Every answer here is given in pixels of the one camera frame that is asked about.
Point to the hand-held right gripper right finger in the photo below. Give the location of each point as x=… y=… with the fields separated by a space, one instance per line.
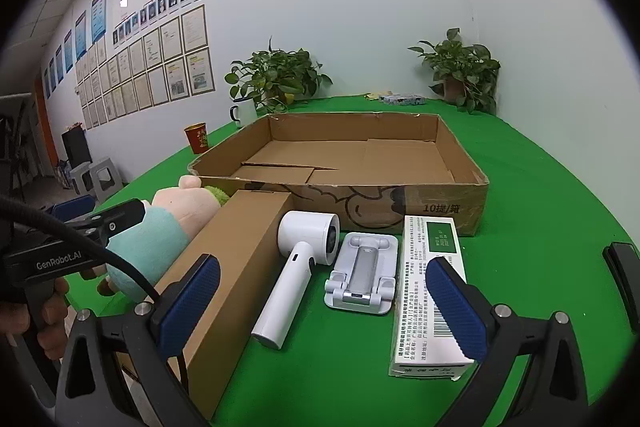
x=455 y=312

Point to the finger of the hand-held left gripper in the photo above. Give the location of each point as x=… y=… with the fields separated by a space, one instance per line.
x=120 y=213

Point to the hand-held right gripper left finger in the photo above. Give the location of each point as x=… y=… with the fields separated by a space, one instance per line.
x=192 y=302

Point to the pastel plush toy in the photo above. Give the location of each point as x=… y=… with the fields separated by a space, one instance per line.
x=150 y=239

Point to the white green medicine box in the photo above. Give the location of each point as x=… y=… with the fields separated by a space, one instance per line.
x=415 y=307

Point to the long brown cardboard box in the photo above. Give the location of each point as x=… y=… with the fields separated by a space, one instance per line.
x=235 y=247

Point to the white folding phone stand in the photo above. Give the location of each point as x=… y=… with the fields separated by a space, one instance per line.
x=362 y=267

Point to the white hair dryer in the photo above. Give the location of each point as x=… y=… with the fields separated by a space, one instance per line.
x=305 y=232

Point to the large cardboard box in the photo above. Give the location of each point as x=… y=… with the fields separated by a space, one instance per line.
x=400 y=157

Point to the person's left hand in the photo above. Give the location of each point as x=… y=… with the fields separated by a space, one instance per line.
x=45 y=314

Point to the grey plastic stool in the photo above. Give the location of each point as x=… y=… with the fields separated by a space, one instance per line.
x=80 y=179
x=105 y=177

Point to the blue chair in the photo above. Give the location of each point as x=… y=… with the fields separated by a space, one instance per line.
x=70 y=207

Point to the black monitor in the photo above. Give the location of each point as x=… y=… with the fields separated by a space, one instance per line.
x=75 y=147

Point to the red paper cup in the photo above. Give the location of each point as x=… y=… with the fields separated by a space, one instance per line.
x=196 y=138

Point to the green tablecloth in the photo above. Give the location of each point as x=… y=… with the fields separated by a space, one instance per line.
x=540 y=217

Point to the white mug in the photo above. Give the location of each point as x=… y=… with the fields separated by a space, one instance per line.
x=246 y=113

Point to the flat black device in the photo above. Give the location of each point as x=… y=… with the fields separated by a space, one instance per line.
x=622 y=264

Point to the row of blue notice boards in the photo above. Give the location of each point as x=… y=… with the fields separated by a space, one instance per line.
x=98 y=14

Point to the bushy potted plant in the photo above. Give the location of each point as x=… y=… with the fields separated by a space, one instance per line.
x=275 y=74

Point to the patterned small packet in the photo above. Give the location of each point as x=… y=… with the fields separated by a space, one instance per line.
x=400 y=98

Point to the potted plant in brown pot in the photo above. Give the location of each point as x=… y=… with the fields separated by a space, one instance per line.
x=462 y=67

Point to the wall of framed certificates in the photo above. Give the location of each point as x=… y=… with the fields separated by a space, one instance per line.
x=155 y=62

